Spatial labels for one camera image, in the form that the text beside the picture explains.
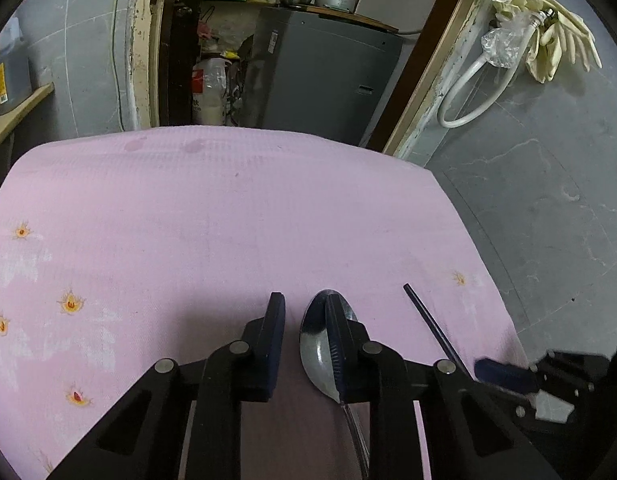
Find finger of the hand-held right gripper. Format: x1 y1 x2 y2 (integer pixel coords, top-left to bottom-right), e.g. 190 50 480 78
489 385 574 423
476 357 539 393

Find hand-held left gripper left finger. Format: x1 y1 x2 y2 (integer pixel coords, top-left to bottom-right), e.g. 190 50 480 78
48 291 286 480

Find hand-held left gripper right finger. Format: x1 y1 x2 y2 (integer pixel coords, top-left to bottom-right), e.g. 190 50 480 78
326 294 562 480

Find large metal spoon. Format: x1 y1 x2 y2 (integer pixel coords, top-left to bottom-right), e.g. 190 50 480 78
299 289 372 480

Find black chopstick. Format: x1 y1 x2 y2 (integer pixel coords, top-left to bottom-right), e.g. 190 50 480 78
403 284 477 381

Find pink cloth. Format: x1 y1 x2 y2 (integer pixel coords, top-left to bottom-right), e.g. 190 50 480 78
0 125 532 480

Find grey washing machine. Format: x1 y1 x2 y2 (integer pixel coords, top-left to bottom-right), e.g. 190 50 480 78
241 7 404 146

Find cream rubber gloves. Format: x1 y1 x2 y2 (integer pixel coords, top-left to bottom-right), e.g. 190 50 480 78
493 0 603 85

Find wooden shelf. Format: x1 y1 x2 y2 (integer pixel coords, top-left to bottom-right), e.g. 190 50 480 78
0 82 54 161

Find dark jug with yellow label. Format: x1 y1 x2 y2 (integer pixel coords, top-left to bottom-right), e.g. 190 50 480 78
0 15 34 113

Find white hose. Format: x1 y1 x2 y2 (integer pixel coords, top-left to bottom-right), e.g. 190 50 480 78
436 10 532 128

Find white door frame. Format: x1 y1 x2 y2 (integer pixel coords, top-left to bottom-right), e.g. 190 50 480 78
121 0 494 161

